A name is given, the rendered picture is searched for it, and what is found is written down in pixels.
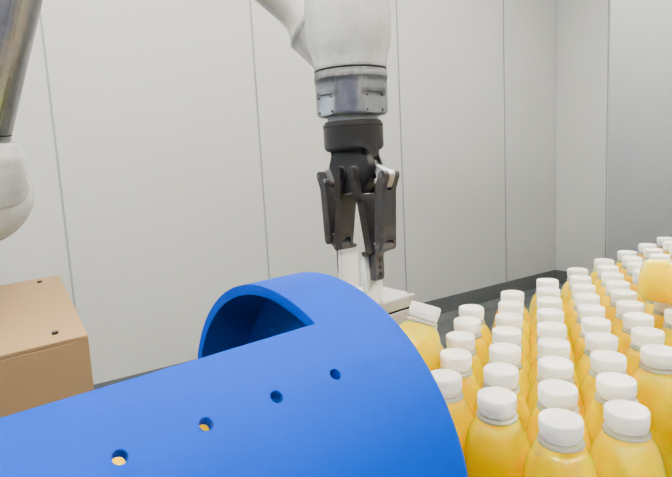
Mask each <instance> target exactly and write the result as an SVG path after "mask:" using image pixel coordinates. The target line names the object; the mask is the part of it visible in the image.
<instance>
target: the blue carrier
mask: <svg viewBox="0 0 672 477"><path fill-rule="evenodd" d="M202 424H204V425H207V427H208V428H209V431H204V430H202V429H201V428H200V426H199V425H202ZM115 457H122V458H123V459H124V460H125V463H124V464H123V465H115V464H114V463H113V462H112V459H114V458H115ZM0 477H468V473H467V468H466V463H465V459H464V455H463V451H462V447H461V444H460V440H459V437H458V434H457V431H456V428H455V425H454V422H453V419H452V417H451V414H450V411H449V409H448V406H447V404H446V402H445V399H444V397H443V395H442V393H441V391H440V389H439V386H438V385H437V383H436V381H435V379H434V377H433V375H432V373H431V371H430V370H429V368H428V366H427V364H426V363H425V361H424V359H423V358H422V356H421V355H420V353H419V352H418V350H417V349H416V347H415V346H414V344H413V343H412V342H411V340H410V339H409V337H408V336H407V335H406V334H405V332H404V331H403V330H402V328H401V327H400V326H399V325H398V324H397V323H396V321H395V320H394V319H393V318H392V317H391V316H390V315H389V314H388V313H387V312H386V311H385V310H384V309H383V308H382V307H381V306H380V305H379V304H378V303H377V302H375V301H374V300H373V299H372V298H371V297H369V296H368V295H367V294H365V293H364V292H363V291H361V290H360V289H358V288H356V287H355V286H353V285H351V284H350V283H348V282H346V281H343V280H341V279H339V278H336V277H334V276H331V275H327V274H323V273H316V272H302V273H296V274H291V275H286V276H282V277H277V278H272V279H268V280H263V281H259V282H254V283H249V284H245V285H240V286H236V287H234V288H231V289H230V290H228V291H226V292H225V293H224V294H222V295H221V296H220V297H219V298H218V300H217V301H216V302H215V303H214V305H213V306H212V308H211V310H210V312H209V314H208V316H207V318H206V321H205V323H204V326H203V330H202V333H201V338H200V343H199V349H198V358H197V359H196V360H192V361H189V362H186V363H182V364H179V365H176V366H172V367H169V368H166V369H162V370H159V371H156V372H152V373H149V374H146V375H142V376H139V377H135V378H132V379H129V380H125V381H122V382H119V383H115V384H112V385H109V386H105V387H102V388H99V389H95V390H92V391H89V392H85V393H82V394H79V395H75V396H72V397H68V398H65V399H62V400H58V401H55V402H52V403H48V404H45V405H42V406H38V407H35V408H32V409H28V410H25V411H22V412H18V413H15V414H12V415H8V416H5V417H2V418H0Z"/></svg>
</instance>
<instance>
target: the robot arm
mask: <svg viewBox="0 0 672 477"><path fill-rule="evenodd" d="M255 1H256V2H257V3H259V4H260V5H261V6H262V7H263V8H265V9H266V10H267V11H268V12H269V13H270V14H272V15H273V16H274V17H275V18H276V19H277V20H278V21H279V22H280V23H281V24H282V25H283V26H284V27H285V28H286V30H287V31H288V33H289V36H290V42H291V48H292V49H294V50H295V51H296V52H297V53H298V54H299V55H300V56H301V57H302V58H303V59H304V60H305V61H306V62H308V63H309V64H310V65H311V66H312V67H313V68H314V75H315V77H314V83H315V92H316V110H317V116H318V117H319V118H322V119H327V120H328V122H326V123H325V125H323V134H324V149H325V150H326V151H327V152H330V153H331V160H330V164H329V168H328V169H327V170H326V171H324V172H318V173H317V176H316V177H317V180H318V184H319V187H320V191H321V202H322V213H323V225H324V236H325V242H326V244H331V245H332V246H334V249H335V250H336V252H337V270H338V273H339V279H341V280H343V281H346V282H348V283H350V284H351V285H353V286H355V287H359V268H358V248H356V246H357V244H356V243H353V238H354V225H355V212H356V203H357V206H358V212H359V217H360V223H361V229H362V235H363V240H364V246H365V252H361V271H362V289H363V292H364V293H365V294H367V295H368V296H369V297H371V298H372V299H373V300H374V301H375V302H377V303H378V304H379V305H383V304H384V302H383V283H382V279H384V276H385V273H384V253H385V252H386V251H389V250H392V249H395V248H396V188H397V184H398V180H399V176H400V173H399V171H398V170H397V169H393V170H390V169H388V168H386V167H384V166H383V164H382V160H381V158H380V155H379V150H380V149H382V148H383V146H384V137H383V122H381V120H380V119H378V116H381V115H385V114H386V113H387V112H388V96H387V78H388V75H387V56H388V52H389V48H390V42H391V8H390V0H255ZM42 3H43V0H0V241H2V240H4V239H6V238H7V237H9V236H10V235H12V234H13V233H14V232H16V231H17V230H18V229H19V228H20V227H21V226H22V225H23V224H24V223H25V221H26V220H27V218H28V217H29V215H30V213H31V210H32V207H33V202H34V191H33V186H32V183H31V180H30V178H29V176H28V174H27V170H26V154H25V152H24V150H23V149H22V147H21V146H20V144H19V142H18V141H17V140H16V139H15V138H14V137H13V136H12V134H13V130H14V126H15V121H16V117H17V112H18V108H19V104H20V99H21V95H22V90H23V86H24V82H25V77H26V73H27V69H28V64H29V60H30V55H31V51H32V47H33V42H34V38H35V33H36V29H37V25H38V20H39V16H40V11H41V7H42ZM364 193H369V194H364ZM332 233H334V235H333V234H332ZM344 237H345V238H344ZM374 243H375V244H374Z"/></svg>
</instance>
